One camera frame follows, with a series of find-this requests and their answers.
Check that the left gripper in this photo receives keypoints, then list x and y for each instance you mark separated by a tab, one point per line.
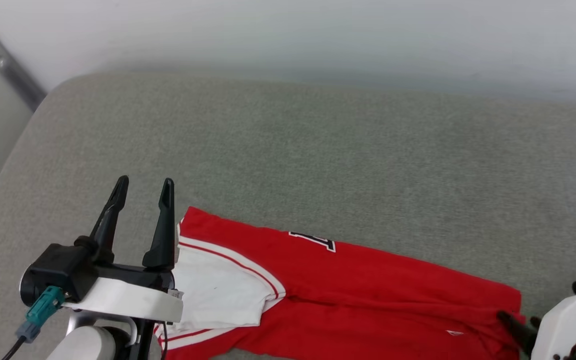
133	275

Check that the red and white jersey shirt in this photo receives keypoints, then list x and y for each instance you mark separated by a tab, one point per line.
368	290

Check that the grey fabric sofa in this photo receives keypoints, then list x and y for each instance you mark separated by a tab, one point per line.
318	165

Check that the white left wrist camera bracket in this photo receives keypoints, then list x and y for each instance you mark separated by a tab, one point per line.
128	300

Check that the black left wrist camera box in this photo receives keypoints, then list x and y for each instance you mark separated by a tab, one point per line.
58	270

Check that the grey metal wall rail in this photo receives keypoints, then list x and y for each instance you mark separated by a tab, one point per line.
13	70

